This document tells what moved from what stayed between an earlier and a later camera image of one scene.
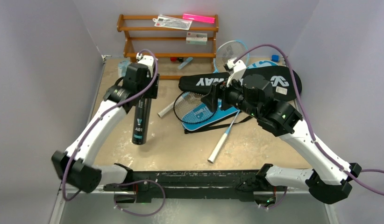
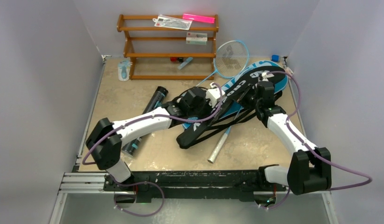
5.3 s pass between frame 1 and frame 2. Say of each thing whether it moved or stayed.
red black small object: stayed
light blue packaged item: stayed
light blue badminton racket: stayed
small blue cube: stayed
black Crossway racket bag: moved
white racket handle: stayed
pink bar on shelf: stayed
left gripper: moved
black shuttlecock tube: moved
